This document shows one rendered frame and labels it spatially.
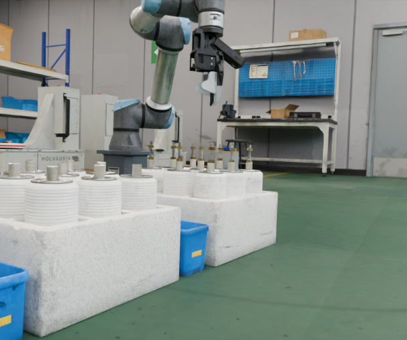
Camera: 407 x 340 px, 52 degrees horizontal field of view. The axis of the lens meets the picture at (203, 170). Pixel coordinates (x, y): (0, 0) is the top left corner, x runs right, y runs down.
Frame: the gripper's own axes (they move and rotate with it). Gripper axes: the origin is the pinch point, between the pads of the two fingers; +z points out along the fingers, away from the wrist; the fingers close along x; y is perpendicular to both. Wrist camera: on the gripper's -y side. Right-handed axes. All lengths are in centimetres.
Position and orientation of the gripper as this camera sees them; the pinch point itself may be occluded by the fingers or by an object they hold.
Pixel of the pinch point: (215, 100)
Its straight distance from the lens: 125.1
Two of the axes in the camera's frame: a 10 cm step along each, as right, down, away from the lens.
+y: -9.5, -0.2, -3.2
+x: 3.1, 0.6, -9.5
